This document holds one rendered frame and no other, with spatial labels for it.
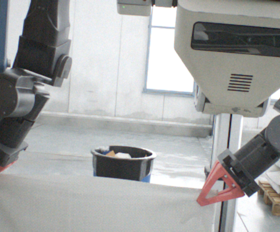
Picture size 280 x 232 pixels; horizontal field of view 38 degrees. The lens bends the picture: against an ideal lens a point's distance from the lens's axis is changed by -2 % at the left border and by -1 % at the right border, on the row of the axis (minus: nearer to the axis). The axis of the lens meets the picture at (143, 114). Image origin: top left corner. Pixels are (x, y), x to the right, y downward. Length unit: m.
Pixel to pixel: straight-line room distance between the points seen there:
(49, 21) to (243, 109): 0.73
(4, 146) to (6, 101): 0.11
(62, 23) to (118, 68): 8.08
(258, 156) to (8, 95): 0.40
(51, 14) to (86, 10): 8.27
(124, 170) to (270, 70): 1.84
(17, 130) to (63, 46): 0.16
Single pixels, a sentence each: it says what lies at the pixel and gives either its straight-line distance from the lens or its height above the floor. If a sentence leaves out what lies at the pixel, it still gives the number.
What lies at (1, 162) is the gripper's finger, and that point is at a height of 1.06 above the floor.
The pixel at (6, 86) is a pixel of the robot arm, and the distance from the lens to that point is 0.63.
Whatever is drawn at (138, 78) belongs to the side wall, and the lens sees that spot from 8.70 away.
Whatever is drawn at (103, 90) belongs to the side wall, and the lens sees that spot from 8.77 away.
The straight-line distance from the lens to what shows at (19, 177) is 0.74.
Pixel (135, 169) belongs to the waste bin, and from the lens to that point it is 2.85.
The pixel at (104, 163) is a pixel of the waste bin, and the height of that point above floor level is 0.59.
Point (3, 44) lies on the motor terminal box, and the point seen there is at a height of 1.24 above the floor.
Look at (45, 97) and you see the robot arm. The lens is 0.69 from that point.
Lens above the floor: 1.22
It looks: 6 degrees down
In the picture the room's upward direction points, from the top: 5 degrees clockwise
